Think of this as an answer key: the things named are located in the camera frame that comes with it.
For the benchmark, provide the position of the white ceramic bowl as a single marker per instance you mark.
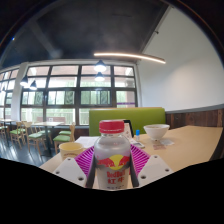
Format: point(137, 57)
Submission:
point(156, 131)

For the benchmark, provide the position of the green upholstered bench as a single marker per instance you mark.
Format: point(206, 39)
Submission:
point(140, 116)

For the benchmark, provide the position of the white paper sheet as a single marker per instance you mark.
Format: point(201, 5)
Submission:
point(86, 141)

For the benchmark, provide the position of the wooden dining table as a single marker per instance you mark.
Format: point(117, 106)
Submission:
point(48, 124)
point(6, 120)

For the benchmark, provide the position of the small white card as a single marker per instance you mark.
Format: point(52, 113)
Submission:
point(166, 142)

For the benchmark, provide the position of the black-framed table sign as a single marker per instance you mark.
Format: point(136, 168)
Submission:
point(128, 130)

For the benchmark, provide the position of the black pendant lamps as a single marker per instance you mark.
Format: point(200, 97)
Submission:
point(100, 66)

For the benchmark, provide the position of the small pink packet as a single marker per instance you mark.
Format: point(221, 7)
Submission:
point(159, 146)

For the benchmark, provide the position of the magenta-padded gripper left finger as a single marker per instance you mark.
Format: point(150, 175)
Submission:
point(83, 160)

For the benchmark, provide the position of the red-capped white drink bottle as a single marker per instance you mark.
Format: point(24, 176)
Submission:
point(112, 156)

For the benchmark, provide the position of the curved linear ceiling light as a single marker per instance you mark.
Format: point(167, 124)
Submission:
point(133, 55)

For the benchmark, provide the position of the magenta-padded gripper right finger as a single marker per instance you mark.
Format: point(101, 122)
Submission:
point(140, 158)

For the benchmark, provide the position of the small blue-capped bottle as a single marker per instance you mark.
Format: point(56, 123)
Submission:
point(137, 135)

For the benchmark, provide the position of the wooden chairs with green seats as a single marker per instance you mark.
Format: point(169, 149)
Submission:
point(35, 135)

